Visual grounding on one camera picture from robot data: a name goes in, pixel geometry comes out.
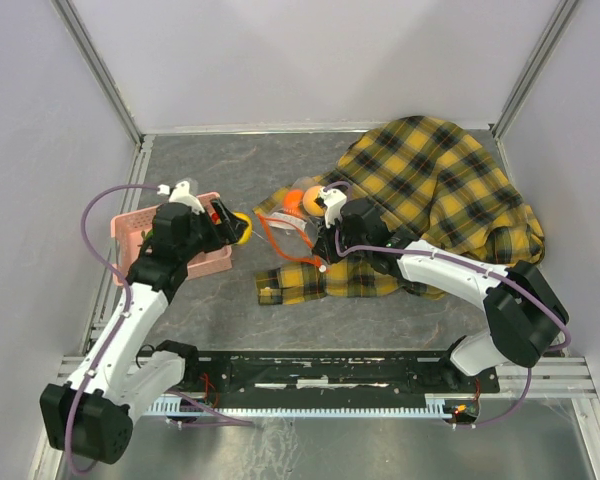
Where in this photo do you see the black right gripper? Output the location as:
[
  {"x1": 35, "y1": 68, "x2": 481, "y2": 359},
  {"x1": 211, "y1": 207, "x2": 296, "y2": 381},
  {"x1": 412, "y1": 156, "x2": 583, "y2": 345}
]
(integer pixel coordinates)
[{"x1": 311, "y1": 212, "x2": 369, "y2": 265}]

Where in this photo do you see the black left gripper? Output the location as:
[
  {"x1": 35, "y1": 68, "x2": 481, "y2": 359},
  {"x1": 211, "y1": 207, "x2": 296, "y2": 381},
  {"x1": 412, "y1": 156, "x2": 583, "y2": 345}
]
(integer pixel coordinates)
[{"x1": 178, "y1": 196, "x2": 247, "y2": 260}]

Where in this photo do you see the orange-yellow fake peach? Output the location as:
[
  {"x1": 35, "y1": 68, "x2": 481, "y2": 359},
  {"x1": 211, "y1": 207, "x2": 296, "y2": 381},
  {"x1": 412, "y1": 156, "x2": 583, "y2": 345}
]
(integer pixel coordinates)
[{"x1": 302, "y1": 185, "x2": 324, "y2": 217}]

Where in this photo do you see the clear zip top bag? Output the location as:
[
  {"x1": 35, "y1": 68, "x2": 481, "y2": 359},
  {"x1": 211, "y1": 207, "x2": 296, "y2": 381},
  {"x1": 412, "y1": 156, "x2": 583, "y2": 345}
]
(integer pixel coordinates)
[{"x1": 254, "y1": 177, "x2": 327, "y2": 273}]

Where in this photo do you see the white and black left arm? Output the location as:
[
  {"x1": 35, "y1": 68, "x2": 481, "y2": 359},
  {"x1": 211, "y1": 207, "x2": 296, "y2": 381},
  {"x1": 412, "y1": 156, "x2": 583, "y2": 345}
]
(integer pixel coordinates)
[{"x1": 39, "y1": 199, "x2": 252, "y2": 464}]

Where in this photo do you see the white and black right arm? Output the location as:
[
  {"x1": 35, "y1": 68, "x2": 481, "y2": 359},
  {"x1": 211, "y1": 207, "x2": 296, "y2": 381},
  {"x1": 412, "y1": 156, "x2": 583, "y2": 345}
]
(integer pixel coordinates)
[{"x1": 310, "y1": 188, "x2": 571, "y2": 391}]

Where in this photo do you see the orange fake tangerine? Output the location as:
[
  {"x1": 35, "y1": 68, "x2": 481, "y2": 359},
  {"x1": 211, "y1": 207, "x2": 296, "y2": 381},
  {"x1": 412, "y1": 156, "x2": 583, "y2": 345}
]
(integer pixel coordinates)
[{"x1": 282, "y1": 189, "x2": 304, "y2": 211}]

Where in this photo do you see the pink perforated plastic basket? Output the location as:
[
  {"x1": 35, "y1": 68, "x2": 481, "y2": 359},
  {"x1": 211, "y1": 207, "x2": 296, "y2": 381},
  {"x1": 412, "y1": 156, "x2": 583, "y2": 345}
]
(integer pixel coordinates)
[{"x1": 111, "y1": 192, "x2": 233, "y2": 296}]

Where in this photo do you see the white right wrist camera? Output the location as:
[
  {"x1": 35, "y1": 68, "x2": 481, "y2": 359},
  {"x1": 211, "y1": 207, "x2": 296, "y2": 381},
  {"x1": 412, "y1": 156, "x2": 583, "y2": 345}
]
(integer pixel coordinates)
[{"x1": 318, "y1": 187, "x2": 348, "y2": 228}]

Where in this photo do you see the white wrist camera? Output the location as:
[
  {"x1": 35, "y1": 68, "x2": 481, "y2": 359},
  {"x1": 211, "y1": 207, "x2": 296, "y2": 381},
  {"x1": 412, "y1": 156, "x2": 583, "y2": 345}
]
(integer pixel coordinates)
[
  {"x1": 318, "y1": 187, "x2": 348, "y2": 228},
  {"x1": 157, "y1": 179, "x2": 205, "y2": 215}
]

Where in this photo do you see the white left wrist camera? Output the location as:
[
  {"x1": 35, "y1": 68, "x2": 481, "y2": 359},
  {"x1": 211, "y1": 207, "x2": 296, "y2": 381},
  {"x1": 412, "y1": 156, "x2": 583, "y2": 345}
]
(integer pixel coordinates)
[{"x1": 157, "y1": 179, "x2": 205, "y2": 215}]

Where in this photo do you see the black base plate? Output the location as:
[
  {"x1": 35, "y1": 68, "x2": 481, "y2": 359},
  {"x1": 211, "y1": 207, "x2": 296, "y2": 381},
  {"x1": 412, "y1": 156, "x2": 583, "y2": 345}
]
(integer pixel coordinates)
[{"x1": 176, "y1": 350, "x2": 500, "y2": 411}]

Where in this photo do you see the light blue cable duct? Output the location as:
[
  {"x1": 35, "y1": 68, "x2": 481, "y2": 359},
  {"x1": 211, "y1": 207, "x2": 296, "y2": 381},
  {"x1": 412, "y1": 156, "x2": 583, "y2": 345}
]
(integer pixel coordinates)
[{"x1": 144, "y1": 394, "x2": 470, "y2": 420}]

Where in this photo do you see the aluminium frame rail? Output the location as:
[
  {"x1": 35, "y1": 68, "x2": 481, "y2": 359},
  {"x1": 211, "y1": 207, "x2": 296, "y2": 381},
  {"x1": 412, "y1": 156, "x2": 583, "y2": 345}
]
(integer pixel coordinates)
[{"x1": 27, "y1": 0, "x2": 156, "y2": 480}]

